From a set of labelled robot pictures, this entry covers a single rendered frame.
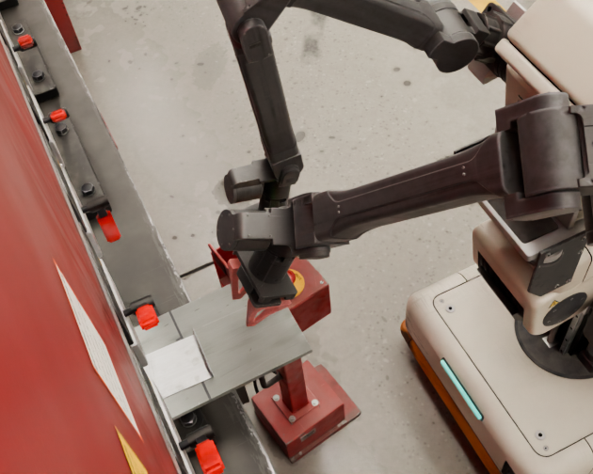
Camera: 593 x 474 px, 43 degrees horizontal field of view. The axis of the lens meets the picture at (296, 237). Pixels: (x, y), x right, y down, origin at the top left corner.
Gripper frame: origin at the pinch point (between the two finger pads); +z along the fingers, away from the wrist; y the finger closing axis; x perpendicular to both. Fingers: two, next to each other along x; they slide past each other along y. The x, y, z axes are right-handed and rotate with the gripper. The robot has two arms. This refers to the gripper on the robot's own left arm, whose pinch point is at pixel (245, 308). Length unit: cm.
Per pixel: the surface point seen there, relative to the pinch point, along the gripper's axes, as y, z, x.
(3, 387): 49, -64, -57
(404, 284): -47, 62, 107
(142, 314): 8.7, -13.3, -24.1
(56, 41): -106, 22, 3
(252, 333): 0.7, 6.0, 3.6
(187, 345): -2.2, 11.1, -5.3
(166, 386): 2.9, 13.9, -10.2
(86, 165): -58, 22, -3
